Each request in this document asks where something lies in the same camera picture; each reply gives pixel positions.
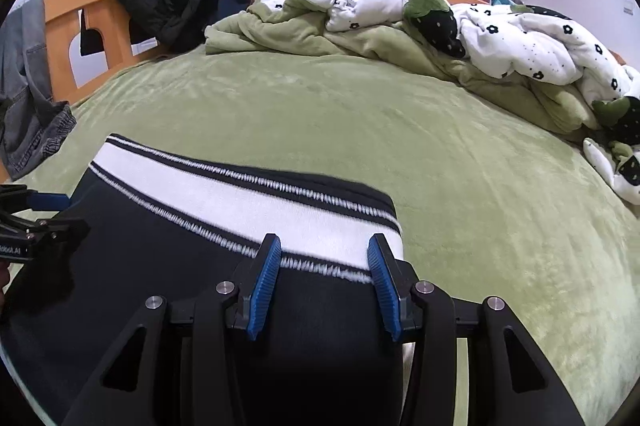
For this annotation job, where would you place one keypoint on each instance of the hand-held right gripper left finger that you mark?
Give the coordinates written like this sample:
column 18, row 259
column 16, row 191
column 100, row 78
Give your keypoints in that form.
column 265, row 286

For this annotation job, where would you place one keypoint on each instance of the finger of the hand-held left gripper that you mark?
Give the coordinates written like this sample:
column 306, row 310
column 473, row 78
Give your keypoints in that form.
column 65, row 231
column 47, row 202

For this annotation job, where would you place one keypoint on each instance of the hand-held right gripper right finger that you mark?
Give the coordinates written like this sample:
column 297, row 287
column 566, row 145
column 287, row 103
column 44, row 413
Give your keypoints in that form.
column 385, row 286

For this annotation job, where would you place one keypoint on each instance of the black pants with white stripe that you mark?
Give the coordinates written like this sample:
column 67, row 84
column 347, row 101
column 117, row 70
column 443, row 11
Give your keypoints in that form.
column 150, row 256

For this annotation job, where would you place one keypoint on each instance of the grey jeans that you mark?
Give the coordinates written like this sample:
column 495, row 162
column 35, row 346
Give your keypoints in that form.
column 30, row 115

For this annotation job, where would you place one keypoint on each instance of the green plush bed blanket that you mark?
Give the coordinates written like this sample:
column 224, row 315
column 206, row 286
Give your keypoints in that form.
column 400, row 130

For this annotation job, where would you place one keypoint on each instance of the white and green floral quilt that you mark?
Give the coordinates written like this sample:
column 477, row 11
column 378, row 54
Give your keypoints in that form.
column 525, row 40

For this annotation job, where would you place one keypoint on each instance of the wooden bed frame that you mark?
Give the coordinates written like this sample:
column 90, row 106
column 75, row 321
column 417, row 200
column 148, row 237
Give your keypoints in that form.
column 60, row 30

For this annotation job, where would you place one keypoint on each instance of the white wall socket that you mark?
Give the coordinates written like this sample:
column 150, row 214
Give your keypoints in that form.
column 628, row 8

